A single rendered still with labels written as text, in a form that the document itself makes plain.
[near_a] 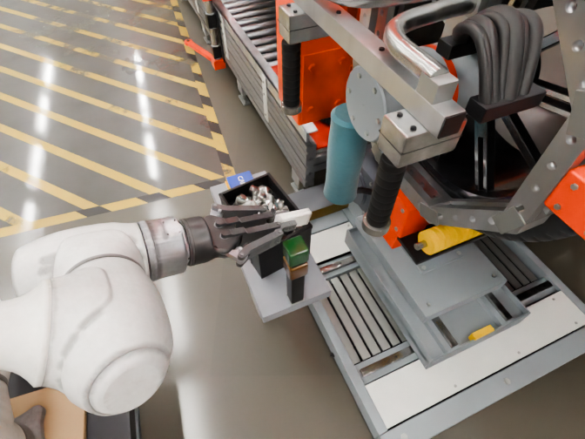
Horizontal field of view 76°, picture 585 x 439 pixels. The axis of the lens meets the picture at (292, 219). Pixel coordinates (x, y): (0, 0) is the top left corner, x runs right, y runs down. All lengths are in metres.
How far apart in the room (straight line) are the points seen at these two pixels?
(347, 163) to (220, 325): 0.75
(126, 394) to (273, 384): 0.90
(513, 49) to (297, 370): 1.05
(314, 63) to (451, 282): 0.75
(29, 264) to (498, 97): 0.58
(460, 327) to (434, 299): 0.13
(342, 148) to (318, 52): 0.31
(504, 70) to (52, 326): 0.52
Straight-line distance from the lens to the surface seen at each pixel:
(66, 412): 1.06
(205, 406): 1.28
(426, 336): 1.22
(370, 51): 0.54
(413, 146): 0.47
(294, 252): 0.68
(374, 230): 0.59
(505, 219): 0.70
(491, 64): 0.48
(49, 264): 0.54
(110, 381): 0.38
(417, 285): 1.20
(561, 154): 0.61
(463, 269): 1.28
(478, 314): 1.31
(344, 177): 0.91
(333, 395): 1.26
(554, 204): 0.63
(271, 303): 0.86
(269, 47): 2.14
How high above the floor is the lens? 1.22
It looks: 52 degrees down
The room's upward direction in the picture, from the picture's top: straight up
